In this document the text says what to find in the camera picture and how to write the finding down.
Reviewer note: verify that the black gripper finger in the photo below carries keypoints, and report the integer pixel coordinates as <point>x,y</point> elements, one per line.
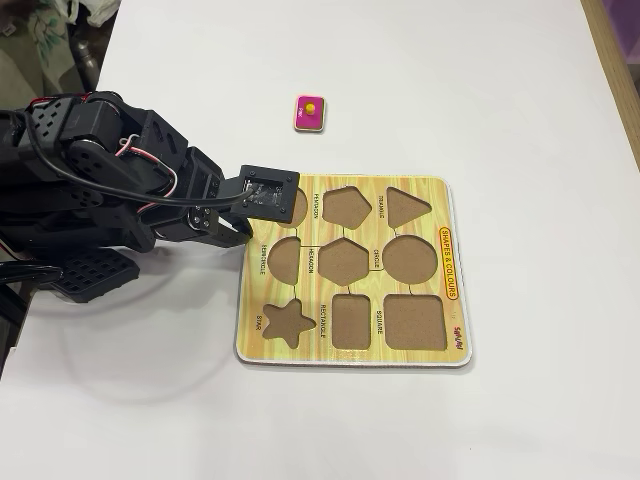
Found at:
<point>227,238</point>
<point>235,226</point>

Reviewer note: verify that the pink rectangle piece yellow pin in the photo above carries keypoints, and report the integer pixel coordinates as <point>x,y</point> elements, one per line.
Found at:
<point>302,120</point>

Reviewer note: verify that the black robot base clamp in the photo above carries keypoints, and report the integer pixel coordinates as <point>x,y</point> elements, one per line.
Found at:
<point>95,275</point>

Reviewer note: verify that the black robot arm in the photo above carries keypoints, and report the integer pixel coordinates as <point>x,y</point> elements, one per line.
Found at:
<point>75,165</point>

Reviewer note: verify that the wooden shape puzzle board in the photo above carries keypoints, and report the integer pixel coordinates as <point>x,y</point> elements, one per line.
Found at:
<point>250,300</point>

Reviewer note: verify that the dark metal bottle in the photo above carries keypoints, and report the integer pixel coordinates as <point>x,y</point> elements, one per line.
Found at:
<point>85,60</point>

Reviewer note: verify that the floral cloth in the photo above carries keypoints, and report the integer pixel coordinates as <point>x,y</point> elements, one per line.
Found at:
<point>50,25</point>

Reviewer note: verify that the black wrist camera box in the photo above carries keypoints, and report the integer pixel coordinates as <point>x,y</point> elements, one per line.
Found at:
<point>265,195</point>

